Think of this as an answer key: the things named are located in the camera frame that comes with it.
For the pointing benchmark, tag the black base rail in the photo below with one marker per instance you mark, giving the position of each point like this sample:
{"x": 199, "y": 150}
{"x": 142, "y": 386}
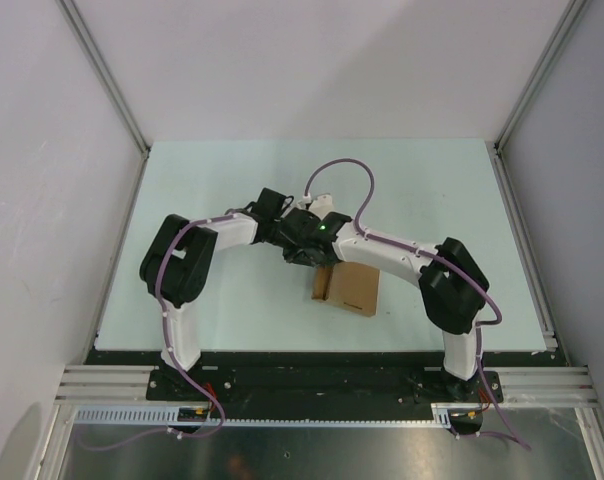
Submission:
{"x": 323, "y": 386}

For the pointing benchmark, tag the left aluminium frame post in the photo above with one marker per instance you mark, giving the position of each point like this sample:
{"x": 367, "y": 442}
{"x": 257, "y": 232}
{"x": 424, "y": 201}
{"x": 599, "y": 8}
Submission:
{"x": 95, "y": 57}

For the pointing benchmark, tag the aluminium frame post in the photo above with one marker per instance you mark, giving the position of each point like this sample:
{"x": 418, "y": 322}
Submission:
{"x": 95, "y": 57}
{"x": 551, "y": 53}

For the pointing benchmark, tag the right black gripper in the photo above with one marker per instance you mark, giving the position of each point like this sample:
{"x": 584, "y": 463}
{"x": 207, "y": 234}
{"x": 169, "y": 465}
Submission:
{"x": 330, "y": 262}

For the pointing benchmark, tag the brown cardboard express box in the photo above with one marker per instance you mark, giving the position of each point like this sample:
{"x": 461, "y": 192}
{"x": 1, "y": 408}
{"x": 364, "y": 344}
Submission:
{"x": 348, "y": 286}

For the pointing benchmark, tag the right aluminium frame post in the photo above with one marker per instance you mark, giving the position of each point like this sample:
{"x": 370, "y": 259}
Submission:
{"x": 551, "y": 53}

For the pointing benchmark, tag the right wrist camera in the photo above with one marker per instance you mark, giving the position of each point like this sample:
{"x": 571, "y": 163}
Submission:
{"x": 320, "y": 206}

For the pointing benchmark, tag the grey slotted cable duct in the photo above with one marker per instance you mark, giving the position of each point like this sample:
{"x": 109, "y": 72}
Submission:
{"x": 175, "y": 416}

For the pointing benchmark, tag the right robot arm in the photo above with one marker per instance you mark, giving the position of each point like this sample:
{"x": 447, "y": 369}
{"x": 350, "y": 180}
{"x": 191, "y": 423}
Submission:
{"x": 452, "y": 287}

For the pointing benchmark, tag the aluminium extrusion crossbar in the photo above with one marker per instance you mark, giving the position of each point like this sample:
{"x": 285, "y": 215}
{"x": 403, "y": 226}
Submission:
{"x": 523, "y": 387}

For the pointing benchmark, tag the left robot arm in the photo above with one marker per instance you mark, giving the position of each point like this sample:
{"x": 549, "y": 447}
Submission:
{"x": 177, "y": 264}

